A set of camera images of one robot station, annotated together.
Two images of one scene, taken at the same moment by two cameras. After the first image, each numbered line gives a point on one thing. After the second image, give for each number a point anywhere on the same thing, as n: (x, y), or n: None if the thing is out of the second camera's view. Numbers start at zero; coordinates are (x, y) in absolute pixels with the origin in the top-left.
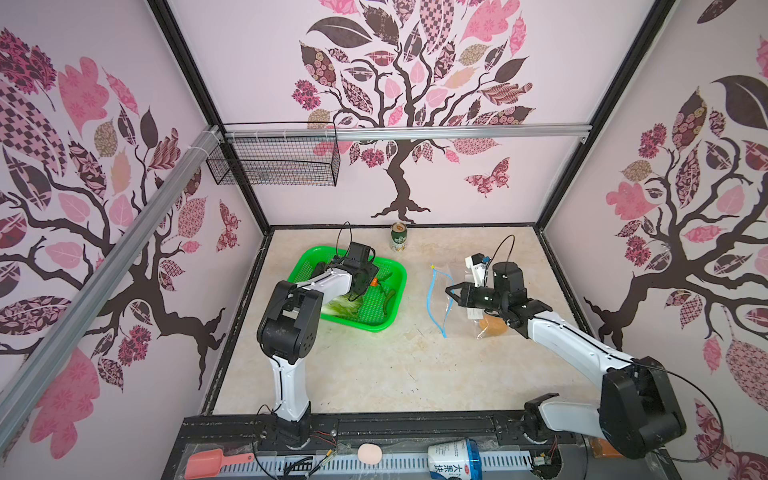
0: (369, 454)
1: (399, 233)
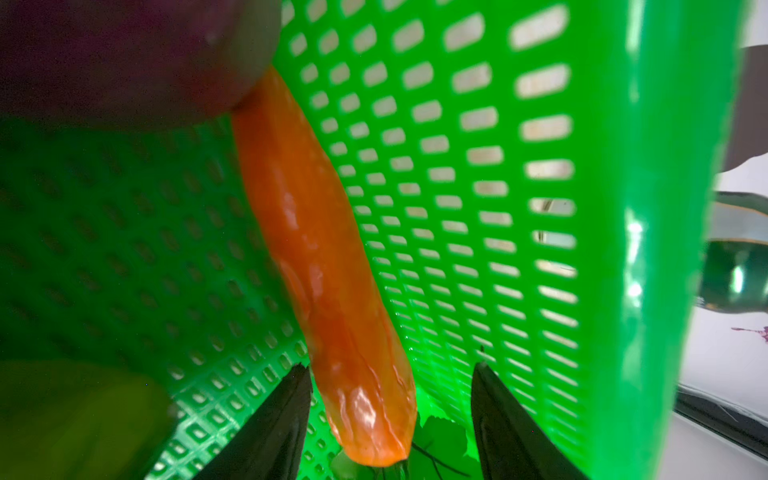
0: None
1: (734, 275)
